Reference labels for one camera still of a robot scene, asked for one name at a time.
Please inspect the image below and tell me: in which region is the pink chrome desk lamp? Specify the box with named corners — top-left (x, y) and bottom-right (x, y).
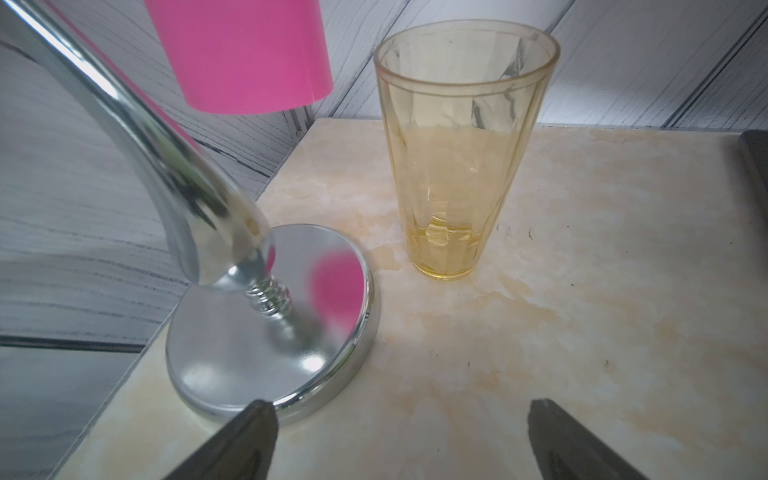
top-left (1, 1), bottom-right (380, 425)

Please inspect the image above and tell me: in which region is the black computer monitor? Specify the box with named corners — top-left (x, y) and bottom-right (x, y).
top-left (739, 129), bottom-right (768, 217)

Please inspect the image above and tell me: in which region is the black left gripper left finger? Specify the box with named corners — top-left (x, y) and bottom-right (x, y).
top-left (165, 400), bottom-right (279, 480)

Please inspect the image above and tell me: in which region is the amber plastic tumbler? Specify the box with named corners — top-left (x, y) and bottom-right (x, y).
top-left (374, 20), bottom-right (561, 279)

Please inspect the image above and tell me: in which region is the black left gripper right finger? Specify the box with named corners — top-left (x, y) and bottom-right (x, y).
top-left (527, 399), bottom-right (647, 480)

